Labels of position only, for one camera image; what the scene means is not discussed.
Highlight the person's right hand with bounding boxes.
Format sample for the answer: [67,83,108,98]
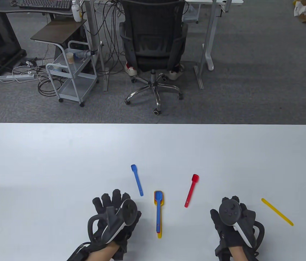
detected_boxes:
[210,196,262,261]

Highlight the person's left hand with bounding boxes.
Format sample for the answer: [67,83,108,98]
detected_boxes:
[90,189,142,260]

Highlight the black white hand controller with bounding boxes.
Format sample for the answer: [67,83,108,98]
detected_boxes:
[219,198,265,248]
[88,199,138,244]

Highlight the small blue measuring spoon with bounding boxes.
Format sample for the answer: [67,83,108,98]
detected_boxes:
[131,164,144,197]

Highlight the small red measuring spoon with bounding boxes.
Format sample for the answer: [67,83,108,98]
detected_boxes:
[184,174,200,208]

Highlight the large blue measuring spoon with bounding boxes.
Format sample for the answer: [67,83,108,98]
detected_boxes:
[155,191,163,234]

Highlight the large yellow measuring spoon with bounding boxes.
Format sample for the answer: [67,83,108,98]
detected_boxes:
[154,190,166,239]

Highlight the tiny yellow measuring spoon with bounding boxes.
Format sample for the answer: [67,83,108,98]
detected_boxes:
[261,198,294,226]

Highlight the person's right forearm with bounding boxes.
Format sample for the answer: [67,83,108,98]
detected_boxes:
[230,246,251,261]

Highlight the person's left forearm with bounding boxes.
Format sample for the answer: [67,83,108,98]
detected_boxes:
[85,242,121,261]

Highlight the grey metal trolley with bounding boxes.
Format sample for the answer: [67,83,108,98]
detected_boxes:
[46,40,99,107]

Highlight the blue grey handheld device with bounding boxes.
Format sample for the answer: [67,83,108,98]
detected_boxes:
[74,49,98,60]

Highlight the white power strip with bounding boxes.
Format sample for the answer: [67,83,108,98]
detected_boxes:
[0,74,35,82]

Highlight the white desk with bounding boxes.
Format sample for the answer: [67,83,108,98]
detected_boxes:
[84,0,244,92]

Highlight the brown side table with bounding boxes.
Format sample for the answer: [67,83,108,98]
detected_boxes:
[30,19,87,59]

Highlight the black mesh office chair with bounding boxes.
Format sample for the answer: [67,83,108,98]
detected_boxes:
[119,0,188,115]

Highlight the white plastic bottle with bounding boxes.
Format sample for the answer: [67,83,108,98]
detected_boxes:
[71,0,83,22]

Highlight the white drawer unit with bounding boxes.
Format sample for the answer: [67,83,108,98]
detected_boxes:
[183,3,199,24]

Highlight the black desk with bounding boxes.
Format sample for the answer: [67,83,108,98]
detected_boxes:
[0,0,88,17]

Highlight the black computer keyboard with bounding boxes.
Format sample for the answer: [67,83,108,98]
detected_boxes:
[19,0,72,11]

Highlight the black wrist camera strap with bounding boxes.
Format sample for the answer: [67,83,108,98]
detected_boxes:
[66,243,93,261]
[215,242,233,261]

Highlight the black cable coil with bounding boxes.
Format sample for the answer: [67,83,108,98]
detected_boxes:
[37,71,61,97]

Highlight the hanging black cables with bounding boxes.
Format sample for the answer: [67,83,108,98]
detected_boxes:
[96,0,127,74]

